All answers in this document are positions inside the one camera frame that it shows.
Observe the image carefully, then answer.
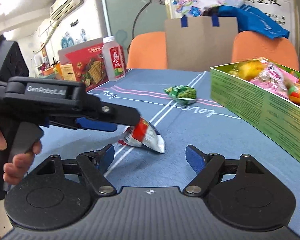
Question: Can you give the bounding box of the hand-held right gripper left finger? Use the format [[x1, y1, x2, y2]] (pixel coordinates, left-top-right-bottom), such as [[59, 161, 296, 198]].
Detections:
[[36, 144, 117, 196]]

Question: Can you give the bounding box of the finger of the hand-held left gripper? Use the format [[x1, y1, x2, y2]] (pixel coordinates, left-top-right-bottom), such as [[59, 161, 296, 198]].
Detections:
[[75, 116, 118, 133], [99, 104, 141, 127]]

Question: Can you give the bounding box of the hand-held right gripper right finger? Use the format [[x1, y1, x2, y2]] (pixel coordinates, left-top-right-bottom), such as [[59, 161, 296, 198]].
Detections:
[[182, 144, 265, 196]]

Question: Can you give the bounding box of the red white snack packet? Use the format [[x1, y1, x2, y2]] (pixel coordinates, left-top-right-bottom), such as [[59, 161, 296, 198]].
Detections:
[[118, 117, 165, 153]]

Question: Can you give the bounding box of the green cardboard box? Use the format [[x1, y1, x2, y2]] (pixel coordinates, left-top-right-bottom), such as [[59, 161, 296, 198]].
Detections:
[[209, 57, 300, 172]]

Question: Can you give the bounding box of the yellow cake packet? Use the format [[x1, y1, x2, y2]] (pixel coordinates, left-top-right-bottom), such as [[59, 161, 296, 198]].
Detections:
[[230, 58, 269, 80]]

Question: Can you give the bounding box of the pink snack packet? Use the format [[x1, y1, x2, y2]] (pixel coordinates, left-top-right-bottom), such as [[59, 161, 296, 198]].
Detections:
[[250, 64, 290, 100]]

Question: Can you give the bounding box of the orange green snack packet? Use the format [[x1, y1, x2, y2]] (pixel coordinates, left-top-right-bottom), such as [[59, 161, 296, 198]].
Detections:
[[286, 80, 300, 105]]

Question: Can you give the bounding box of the person's left hand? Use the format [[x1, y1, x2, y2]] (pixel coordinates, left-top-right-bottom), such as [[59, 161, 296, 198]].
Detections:
[[0, 122, 43, 186]]

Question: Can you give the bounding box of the blue striped tablecloth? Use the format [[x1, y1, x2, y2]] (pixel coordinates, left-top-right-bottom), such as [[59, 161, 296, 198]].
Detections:
[[0, 68, 300, 240]]

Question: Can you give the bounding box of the white plastic container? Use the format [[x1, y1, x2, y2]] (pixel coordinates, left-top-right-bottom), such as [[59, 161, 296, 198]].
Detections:
[[31, 52, 44, 78]]

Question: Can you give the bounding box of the clear drink bottle red label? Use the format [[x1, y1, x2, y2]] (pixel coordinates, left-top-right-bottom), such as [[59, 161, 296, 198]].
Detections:
[[102, 35, 127, 82]]

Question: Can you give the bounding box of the red cracker box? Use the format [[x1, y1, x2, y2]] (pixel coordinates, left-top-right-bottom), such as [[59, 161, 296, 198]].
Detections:
[[58, 37, 109, 92]]

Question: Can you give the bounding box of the orange chair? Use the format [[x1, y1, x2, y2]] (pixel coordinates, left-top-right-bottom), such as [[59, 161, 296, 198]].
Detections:
[[126, 31, 168, 70], [231, 31, 300, 72]]

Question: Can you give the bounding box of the white air conditioner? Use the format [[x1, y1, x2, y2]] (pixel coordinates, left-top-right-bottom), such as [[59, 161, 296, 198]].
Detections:
[[49, 0, 85, 22]]

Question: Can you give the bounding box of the brown cardboard sheet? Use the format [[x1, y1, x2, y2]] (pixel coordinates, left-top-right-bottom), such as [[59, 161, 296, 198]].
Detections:
[[164, 15, 239, 72]]

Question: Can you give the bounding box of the blue plastic bag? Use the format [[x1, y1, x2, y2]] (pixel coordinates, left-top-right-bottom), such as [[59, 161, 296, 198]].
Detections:
[[216, 4, 290, 40]]

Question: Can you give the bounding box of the wall poster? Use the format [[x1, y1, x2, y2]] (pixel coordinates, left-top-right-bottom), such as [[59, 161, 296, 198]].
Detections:
[[164, 0, 297, 50]]

